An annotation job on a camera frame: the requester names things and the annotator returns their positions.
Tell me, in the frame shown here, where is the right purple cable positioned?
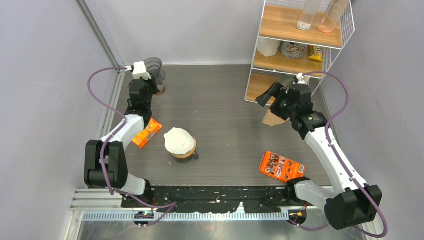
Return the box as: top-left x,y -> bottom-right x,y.
288,71 -> 389,239

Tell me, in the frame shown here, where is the pink tinted glass bottle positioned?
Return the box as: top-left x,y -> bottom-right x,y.
318,0 -> 350,34

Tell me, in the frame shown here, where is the orange snack packet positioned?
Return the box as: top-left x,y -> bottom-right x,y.
258,151 -> 305,184

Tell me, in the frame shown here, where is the brown paper coffee filter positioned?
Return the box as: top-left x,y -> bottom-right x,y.
262,109 -> 287,127

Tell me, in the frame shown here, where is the white paper coffee filter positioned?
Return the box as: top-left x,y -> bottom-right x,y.
164,127 -> 195,155

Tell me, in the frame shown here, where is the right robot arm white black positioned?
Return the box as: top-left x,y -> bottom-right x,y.
256,82 -> 383,230

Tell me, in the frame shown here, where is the yellow snack bag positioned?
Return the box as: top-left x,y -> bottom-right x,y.
308,45 -> 325,63

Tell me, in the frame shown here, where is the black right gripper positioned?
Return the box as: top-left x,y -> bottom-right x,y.
256,81 -> 297,121

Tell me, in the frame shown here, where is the clear glass bottle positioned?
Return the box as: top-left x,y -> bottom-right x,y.
296,0 -> 322,31

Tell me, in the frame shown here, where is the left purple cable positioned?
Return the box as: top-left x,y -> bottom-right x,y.
87,67 -> 177,228

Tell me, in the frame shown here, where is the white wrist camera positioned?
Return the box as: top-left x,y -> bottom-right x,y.
124,61 -> 152,80
294,73 -> 308,85

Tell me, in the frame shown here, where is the grey green bottle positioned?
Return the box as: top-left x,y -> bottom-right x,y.
278,74 -> 295,89

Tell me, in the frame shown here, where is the white wire wooden shelf rack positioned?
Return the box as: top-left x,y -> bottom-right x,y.
244,0 -> 355,103

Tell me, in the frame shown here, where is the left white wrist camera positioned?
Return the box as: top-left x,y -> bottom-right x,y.
124,61 -> 152,80

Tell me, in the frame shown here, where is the orange sponge box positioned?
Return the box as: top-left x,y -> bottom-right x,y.
132,118 -> 163,149

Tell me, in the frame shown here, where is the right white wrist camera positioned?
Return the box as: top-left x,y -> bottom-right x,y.
294,73 -> 308,85

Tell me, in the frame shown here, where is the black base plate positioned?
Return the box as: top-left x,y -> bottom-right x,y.
121,185 -> 312,214

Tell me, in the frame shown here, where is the purple cable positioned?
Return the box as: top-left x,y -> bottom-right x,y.
288,71 -> 389,239
87,67 -> 177,228

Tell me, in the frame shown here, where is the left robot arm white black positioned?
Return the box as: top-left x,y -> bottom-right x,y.
84,77 -> 159,207

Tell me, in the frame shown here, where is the cream printed cup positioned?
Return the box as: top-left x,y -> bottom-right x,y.
299,76 -> 311,85

